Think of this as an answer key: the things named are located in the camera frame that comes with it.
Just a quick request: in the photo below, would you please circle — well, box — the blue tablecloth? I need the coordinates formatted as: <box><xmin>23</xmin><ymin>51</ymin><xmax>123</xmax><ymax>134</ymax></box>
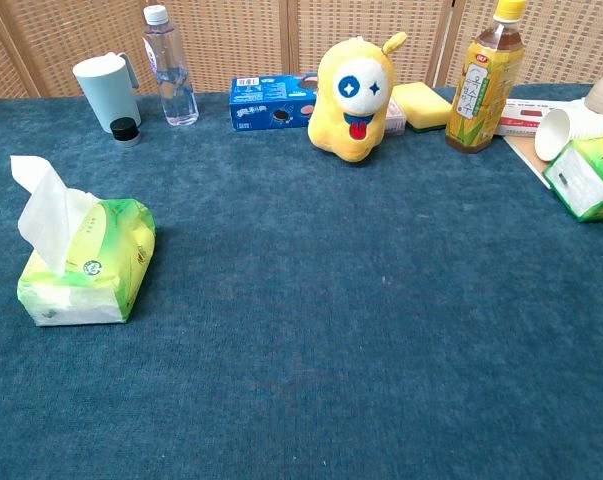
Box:
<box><xmin>0</xmin><ymin>82</ymin><xmax>603</xmax><ymax>480</ymax></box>

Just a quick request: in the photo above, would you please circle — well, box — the yellow one-eyed plush toy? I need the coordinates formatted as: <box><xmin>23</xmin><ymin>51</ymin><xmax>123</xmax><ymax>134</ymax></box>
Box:
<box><xmin>307</xmin><ymin>31</ymin><xmax>409</xmax><ymax>164</ymax></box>

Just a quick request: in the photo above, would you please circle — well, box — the blue cookie box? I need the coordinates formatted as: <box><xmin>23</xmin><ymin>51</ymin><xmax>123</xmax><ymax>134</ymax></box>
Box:
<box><xmin>229</xmin><ymin>73</ymin><xmax>320</xmax><ymax>133</ymax></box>

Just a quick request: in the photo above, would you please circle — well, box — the small pink packet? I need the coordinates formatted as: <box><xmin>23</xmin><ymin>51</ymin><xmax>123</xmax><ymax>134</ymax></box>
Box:
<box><xmin>383</xmin><ymin>97</ymin><xmax>408</xmax><ymax>136</ymax></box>

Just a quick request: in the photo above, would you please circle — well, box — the yellow cleaning sponge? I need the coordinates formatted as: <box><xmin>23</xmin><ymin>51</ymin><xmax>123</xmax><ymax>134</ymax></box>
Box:
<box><xmin>391</xmin><ymin>82</ymin><xmax>453</xmax><ymax>134</ymax></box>

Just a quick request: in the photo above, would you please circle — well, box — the green soft tissue pack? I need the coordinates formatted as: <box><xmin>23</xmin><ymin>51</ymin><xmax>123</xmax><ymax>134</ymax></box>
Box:
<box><xmin>16</xmin><ymin>198</ymin><xmax>157</xmax><ymax>327</ymax></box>

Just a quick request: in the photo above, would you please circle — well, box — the clear plastic water bottle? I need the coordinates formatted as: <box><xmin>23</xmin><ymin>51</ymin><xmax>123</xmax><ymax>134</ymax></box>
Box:
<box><xmin>141</xmin><ymin>4</ymin><xmax>200</xmax><ymax>127</ymax></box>

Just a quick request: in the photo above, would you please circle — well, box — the black bottle cap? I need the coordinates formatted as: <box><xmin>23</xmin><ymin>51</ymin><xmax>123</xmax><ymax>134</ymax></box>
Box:
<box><xmin>109</xmin><ymin>117</ymin><xmax>141</xmax><ymax>147</ymax></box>

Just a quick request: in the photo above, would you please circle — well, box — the rattan folding screen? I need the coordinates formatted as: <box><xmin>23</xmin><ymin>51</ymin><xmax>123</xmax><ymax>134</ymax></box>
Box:
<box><xmin>0</xmin><ymin>0</ymin><xmax>603</xmax><ymax>99</ymax></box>

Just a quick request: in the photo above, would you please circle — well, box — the yellow-capped tea bottle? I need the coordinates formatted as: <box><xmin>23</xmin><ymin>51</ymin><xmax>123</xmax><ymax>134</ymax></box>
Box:
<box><xmin>444</xmin><ymin>0</ymin><xmax>527</xmax><ymax>155</ymax></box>

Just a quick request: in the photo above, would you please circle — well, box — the brown kraft notebook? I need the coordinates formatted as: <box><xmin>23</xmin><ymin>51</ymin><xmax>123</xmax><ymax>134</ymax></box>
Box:
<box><xmin>503</xmin><ymin>133</ymin><xmax>552</xmax><ymax>190</ymax></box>

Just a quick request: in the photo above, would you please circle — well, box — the light blue plastic mug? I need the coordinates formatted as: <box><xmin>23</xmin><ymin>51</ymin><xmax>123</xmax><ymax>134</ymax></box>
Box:
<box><xmin>72</xmin><ymin>51</ymin><xmax>143</xmax><ymax>134</ymax></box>

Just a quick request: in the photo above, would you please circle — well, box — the red and white card box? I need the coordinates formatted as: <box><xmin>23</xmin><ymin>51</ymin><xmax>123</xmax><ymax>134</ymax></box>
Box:
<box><xmin>495</xmin><ymin>98</ymin><xmax>590</xmax><ymax>137</ymax></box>

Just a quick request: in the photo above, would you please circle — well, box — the white tissue sheet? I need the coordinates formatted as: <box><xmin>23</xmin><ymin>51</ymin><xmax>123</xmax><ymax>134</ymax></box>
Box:
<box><xmin>9</xmin><ymin>154</ymin><xmax>102</xmax><ymax>277</ymax></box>

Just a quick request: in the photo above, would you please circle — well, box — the stack of white paper cups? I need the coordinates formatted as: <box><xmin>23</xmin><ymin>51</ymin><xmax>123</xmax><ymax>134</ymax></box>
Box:
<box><xmin>534</xmin><ymin>107</ymin><xmax>603</xmax><ymax>162</ymax></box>

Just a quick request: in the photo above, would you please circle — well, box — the green boxy tissue pack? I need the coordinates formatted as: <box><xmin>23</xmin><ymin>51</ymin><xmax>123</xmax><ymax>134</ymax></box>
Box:
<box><xmin>541</xmin><ymin>133</ymin><xmax>603</xmax><ymax>224</ymax></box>

